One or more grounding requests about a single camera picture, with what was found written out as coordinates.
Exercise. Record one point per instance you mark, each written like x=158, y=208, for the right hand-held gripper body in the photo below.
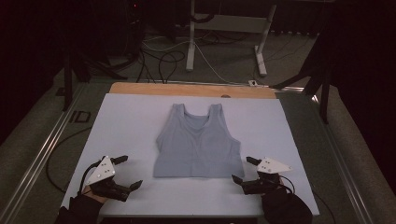
x=267, y=180

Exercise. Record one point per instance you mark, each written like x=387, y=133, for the black tripod stand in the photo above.
x=323, y=93
x=70, y=77

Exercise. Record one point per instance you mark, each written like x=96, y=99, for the white metal desk frame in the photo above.
x=229, y=23

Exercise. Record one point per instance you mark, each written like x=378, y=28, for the aluminium floor rail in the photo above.
x=34, y=165
x=342, y=168
x=280, y=88

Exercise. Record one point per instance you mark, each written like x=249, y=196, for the blue-grey tank top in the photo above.
x=197, y=146

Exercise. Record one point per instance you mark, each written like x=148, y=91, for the person's left hand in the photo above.
x=93, y=194

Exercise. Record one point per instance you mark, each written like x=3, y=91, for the person's right hand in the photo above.
x=275, y=197

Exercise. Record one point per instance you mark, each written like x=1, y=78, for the pale blue table mat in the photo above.
x=130, y=130

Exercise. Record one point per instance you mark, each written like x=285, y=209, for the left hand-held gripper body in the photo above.
x=104, y=172

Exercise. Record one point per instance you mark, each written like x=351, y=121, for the white power socket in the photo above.
x=252, y=83

